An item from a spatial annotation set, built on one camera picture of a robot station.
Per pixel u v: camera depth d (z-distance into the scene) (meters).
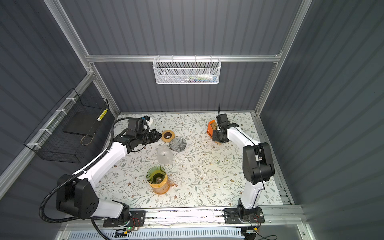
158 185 0.75
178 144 0.97
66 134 0.72
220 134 0.72
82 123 0.78
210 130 1.05
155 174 0.78
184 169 0.91
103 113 0.84
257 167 0.50
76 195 0.41
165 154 0.96
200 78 0.92
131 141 0.60
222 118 0.77
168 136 1.07
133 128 0.64
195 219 0.76
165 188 0.83
